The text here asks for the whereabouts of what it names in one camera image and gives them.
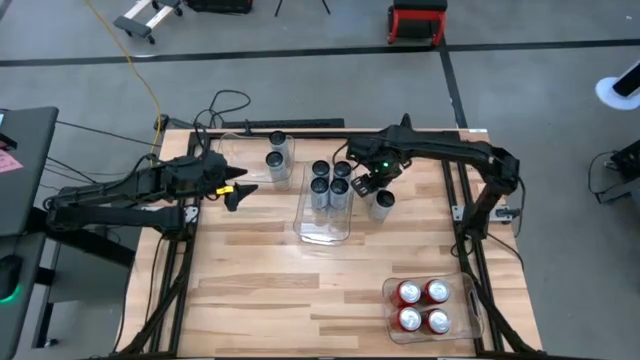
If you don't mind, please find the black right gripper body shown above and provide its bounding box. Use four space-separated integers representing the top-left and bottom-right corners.
345 127 414 174

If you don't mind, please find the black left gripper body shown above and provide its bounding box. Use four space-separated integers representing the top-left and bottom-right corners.
172 150 230 197

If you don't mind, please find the red Star Wars Coca-Cola can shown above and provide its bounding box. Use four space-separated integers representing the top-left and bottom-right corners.
390 305 423 333

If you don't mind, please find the wide clear plastic bin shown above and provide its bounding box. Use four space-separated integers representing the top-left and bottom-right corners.
215 130 296 191
382 272 485 346

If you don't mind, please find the narrow clear plastic bin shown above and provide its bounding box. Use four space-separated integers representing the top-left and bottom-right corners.
293 162 359 246

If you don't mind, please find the red black stool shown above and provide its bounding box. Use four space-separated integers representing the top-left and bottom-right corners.
386 0 449 49

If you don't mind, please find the black tripod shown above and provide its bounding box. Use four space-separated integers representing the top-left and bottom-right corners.
273 0 332 17

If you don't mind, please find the wooden wheeled dolly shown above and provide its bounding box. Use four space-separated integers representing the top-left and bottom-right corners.
112 0 184 45

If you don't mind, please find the black case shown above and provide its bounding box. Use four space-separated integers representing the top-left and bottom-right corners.
185 0 254 15

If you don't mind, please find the dark grey desk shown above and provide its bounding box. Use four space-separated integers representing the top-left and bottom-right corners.
0 106 137 360

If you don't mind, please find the pink sticky note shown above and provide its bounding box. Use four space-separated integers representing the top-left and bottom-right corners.
0 148 25 175

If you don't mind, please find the black computer mouse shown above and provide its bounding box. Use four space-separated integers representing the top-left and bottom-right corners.
0 254 25 306

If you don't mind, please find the black equipment stand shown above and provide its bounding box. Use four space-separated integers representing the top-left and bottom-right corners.
597 139 640 205

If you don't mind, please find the black looped cable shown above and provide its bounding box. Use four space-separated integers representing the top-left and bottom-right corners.
192 89 252 129

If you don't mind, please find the yellow floor cable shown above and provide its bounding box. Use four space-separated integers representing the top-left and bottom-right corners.
84 0 164 176

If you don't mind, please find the white round pedestal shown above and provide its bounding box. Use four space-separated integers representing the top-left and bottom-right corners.
594 58 640 111

